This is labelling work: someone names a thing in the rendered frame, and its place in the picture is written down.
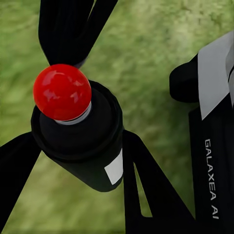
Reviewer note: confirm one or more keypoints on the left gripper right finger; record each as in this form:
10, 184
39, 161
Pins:
170, 214

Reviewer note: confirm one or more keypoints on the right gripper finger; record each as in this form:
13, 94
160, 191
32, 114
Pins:
53, 14
86, 19

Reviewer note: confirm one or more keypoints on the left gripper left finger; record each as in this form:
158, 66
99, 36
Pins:
17, 159

